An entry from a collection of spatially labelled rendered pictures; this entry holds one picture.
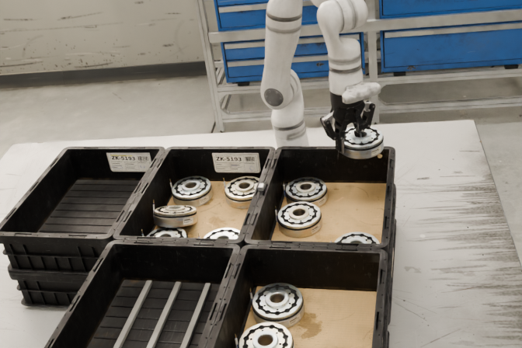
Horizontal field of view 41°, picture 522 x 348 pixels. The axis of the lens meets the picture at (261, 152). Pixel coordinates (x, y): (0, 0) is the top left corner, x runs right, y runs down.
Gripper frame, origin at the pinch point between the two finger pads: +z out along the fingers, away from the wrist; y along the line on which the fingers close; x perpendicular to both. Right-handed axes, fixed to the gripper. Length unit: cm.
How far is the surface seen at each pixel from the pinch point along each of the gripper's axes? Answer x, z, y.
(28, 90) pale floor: -341, 102, 44
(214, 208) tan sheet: -18.5, 17.3, 29.3
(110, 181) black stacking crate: -49, 18, 48
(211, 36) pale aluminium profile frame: -190, 42, -38
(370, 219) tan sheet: 8.0, 17.1, 0.5
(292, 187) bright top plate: -10.6, 14.1, 10.9
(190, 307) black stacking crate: 12, 17, 48
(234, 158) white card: -26.2, 10.2, 19.1
